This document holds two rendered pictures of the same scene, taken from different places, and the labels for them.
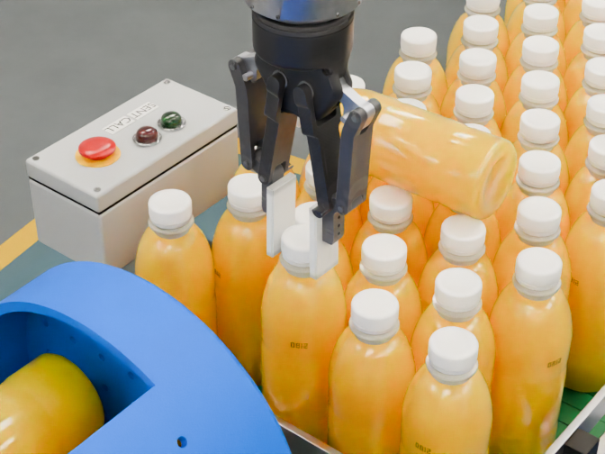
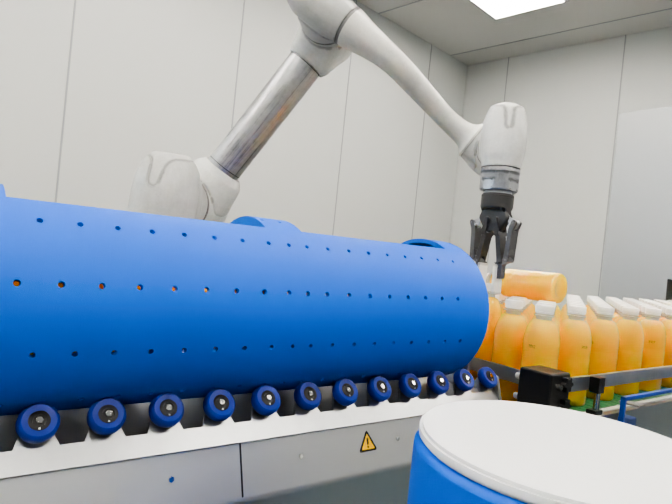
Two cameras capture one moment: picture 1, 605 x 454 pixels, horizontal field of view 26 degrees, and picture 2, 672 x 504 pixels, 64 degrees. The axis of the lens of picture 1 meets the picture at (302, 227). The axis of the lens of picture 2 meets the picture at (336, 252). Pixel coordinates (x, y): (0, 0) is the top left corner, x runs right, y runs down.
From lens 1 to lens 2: 77 cm
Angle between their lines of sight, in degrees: 39
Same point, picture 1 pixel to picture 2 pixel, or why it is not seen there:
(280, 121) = (485, 235)
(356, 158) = (512, 239)
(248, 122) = (474, 240)
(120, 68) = not seen: hidden behind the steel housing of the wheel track
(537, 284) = (576, 310)
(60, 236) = not seen: hidden behind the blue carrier
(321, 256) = (495, 284)
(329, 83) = (504, 213)
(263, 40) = (484, 198)
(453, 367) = (545, 310)
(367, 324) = (511, 303)
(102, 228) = not seen: hidden behind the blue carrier
